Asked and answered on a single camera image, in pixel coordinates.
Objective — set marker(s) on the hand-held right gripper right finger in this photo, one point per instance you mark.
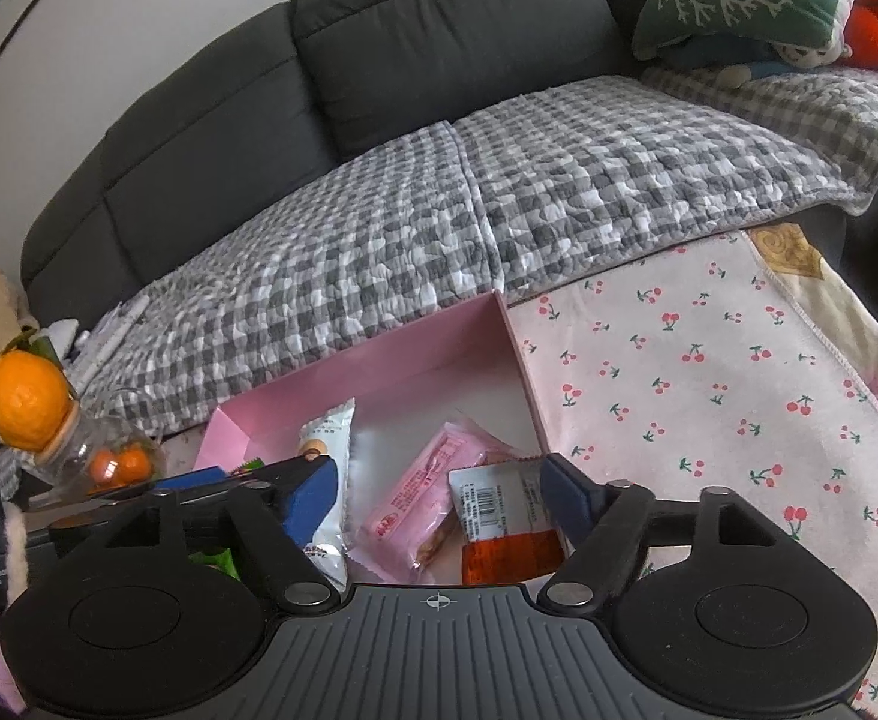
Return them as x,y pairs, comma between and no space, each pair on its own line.
565,496

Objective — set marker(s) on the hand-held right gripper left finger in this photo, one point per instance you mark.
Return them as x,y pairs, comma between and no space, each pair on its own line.
311,501

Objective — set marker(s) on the white cake snack packet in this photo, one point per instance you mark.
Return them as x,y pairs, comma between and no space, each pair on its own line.
330,435

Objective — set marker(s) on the white and orange snack packet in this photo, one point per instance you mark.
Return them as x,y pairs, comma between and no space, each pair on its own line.
495,510

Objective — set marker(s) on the pink cardboard box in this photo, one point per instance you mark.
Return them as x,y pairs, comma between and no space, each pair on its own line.
439,360

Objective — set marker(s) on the pink snack packet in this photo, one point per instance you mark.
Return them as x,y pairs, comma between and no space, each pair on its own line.
409,510

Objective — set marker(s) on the green snack packet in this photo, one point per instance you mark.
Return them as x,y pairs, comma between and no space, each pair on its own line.
214,564

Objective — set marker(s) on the glass bowl of tangerines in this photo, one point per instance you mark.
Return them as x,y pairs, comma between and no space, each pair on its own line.
87,435

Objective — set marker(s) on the blue packet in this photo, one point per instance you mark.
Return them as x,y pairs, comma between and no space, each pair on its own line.
191,478

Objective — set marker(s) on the small tangerine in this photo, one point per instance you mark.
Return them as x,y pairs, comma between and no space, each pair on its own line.
103,466
136,462

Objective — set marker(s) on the cherry print tablecloth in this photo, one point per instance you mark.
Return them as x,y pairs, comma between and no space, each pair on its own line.
671,405

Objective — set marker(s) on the white plastic object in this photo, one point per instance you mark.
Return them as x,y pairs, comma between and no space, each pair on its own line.
109,334

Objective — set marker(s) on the grey checkered quilt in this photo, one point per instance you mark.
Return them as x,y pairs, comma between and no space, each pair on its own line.
821,112
424,225

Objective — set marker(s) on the beige patterned blanket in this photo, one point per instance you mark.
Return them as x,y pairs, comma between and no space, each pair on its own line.
844,315

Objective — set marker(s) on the dark grey sofa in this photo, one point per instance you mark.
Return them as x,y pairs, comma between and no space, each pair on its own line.
409,37

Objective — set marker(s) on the plush doll with white face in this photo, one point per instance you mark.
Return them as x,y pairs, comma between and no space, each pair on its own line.
799,54

